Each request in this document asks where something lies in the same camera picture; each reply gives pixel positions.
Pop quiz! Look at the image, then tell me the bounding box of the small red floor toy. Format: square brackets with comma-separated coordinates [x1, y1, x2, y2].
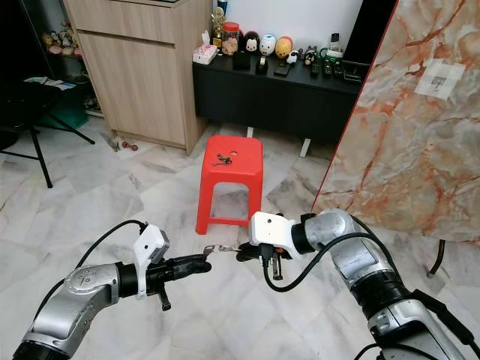
[116, 135, 142, 152]

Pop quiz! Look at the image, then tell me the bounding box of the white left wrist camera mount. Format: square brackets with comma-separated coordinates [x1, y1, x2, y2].
[131, 223, 172, 269]

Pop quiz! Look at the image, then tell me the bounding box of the black television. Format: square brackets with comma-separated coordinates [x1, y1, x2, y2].
[345, 0, 398, 70]

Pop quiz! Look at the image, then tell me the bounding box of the black wallet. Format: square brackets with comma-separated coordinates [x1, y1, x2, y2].
[231, 52, 252, 72]

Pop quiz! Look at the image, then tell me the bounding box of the pink tissue box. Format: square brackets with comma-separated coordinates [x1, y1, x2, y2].
[193, 43, 220, 65]

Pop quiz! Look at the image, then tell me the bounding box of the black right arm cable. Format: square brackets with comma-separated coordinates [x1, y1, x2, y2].
[264, 231, 421, 293]

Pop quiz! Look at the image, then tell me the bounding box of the yellow round figure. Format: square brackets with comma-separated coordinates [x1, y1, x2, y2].
[274, 36, 295, 61]

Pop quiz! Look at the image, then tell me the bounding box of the marble board with red edge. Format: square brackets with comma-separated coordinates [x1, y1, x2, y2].
[312, 0, 480, 242]

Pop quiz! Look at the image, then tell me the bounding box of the white paper stack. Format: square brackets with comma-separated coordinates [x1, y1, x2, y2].
[24, 75, 72, 91]

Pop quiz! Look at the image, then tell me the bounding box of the black glass display cabinet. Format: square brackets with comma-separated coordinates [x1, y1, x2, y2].
[16, 0, 85, 113]

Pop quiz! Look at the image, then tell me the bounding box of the black low console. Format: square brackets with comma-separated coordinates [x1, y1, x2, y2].
[191, 51, 372, 147]

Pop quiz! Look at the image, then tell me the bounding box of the white adhesive hook plate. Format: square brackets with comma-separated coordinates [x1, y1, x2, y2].
[415, 60, 467, 101]

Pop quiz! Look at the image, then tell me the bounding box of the gold trophy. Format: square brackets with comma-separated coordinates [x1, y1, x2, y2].
[210, 7, 227, 47]

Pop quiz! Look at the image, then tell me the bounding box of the cordless phone on green base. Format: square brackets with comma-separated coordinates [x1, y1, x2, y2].
[321, 32, 344, 60]

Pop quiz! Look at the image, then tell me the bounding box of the silver key bunch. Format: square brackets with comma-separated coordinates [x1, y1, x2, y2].
[201, 244, 241, 258]

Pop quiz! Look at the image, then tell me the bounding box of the red plastic stool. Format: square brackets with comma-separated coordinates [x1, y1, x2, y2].
[195, 134, 265, 236]

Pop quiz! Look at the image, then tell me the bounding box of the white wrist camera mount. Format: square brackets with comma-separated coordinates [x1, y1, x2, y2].
[249, 210, 299, 252]
[131, 223, 172, 269]

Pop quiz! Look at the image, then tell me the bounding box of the black board stand leg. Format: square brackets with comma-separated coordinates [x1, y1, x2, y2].
[429, 240, 448, 280]

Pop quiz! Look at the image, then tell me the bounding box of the light wooden cabinet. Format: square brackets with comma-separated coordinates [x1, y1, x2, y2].
[61, 0, 215, 155]

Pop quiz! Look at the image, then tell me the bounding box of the white round figure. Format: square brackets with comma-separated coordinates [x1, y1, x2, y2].
[259, 33, 278, 57]

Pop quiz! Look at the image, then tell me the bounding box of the green bin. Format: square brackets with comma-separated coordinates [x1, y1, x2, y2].
[56, 88, 92, 130]

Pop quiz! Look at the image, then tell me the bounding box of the jar with red lid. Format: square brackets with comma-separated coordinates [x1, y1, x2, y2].
[220, 22, 242, 57]

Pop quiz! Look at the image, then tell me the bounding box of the black tray box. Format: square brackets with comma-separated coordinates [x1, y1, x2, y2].
[341, 61, 372, 83]

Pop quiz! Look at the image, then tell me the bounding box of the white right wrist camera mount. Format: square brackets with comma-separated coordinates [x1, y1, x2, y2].
[249, 210, 299, 252]

